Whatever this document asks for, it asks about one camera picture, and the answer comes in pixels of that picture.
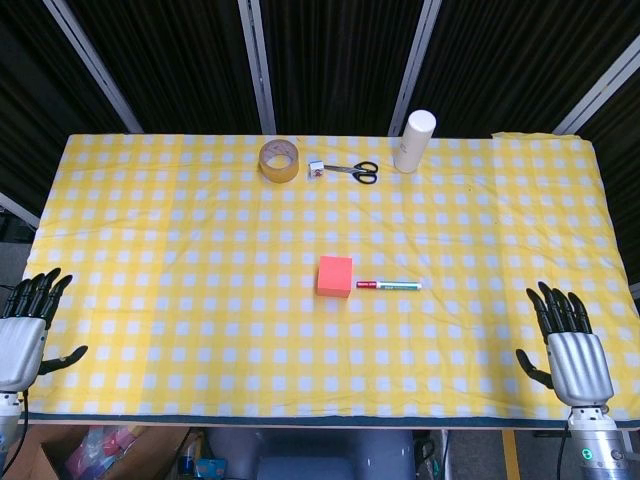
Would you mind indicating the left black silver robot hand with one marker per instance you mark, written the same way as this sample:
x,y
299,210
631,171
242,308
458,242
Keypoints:
x,y
20,350

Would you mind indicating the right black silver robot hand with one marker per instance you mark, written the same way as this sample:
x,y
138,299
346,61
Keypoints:
x,y
580,367

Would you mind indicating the red and white marker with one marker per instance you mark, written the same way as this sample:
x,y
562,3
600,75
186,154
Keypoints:
x,y
395,286

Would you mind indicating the red cube block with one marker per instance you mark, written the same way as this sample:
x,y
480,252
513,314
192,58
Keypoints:
x,y
334,277

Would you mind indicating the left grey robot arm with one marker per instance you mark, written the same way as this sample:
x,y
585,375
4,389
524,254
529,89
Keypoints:
x,y
7,430

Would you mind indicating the brown cardboard box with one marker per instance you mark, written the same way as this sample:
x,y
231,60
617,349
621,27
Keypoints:
x,y
35,457

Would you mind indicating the yellow white checkered tablecloth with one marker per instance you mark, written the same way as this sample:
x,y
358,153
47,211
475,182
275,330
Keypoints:
x,y
200,250

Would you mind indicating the blue plastic package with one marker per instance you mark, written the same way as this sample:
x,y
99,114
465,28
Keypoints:
x,y
210,467

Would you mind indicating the white cylindrical bottle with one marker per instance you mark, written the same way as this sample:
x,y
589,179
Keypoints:
x,y
412,145

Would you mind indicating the clear packing tape roll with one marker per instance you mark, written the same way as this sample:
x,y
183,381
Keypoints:
x,y
287,170

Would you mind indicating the white mahjong tile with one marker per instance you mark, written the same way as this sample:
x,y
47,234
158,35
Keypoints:
x,y
315,170

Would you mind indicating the white metal frame post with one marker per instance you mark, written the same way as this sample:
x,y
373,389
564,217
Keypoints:
x,y
17,210
415,65
595,90
257,65
92,65

